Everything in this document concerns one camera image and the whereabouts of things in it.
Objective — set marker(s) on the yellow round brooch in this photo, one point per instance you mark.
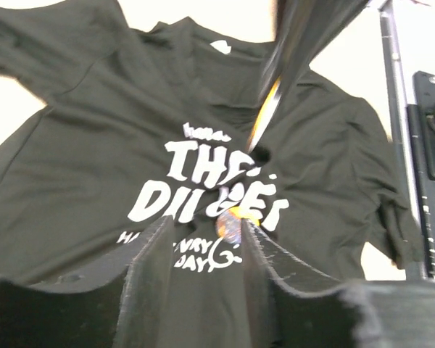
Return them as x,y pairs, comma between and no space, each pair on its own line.
265,115

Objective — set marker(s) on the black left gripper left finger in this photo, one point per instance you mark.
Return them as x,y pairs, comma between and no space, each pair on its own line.
114,301

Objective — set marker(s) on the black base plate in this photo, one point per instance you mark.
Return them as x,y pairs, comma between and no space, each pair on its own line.
408,36

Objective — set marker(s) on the black t-shirt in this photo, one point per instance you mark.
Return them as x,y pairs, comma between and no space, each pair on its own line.
139,125

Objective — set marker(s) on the small metal brooch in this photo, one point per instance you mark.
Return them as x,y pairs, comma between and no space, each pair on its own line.
228,223

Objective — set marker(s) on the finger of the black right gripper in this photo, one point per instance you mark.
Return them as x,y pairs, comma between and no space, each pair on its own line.
328,19
290,54

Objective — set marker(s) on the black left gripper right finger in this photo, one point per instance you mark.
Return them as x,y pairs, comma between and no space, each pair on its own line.
292,304

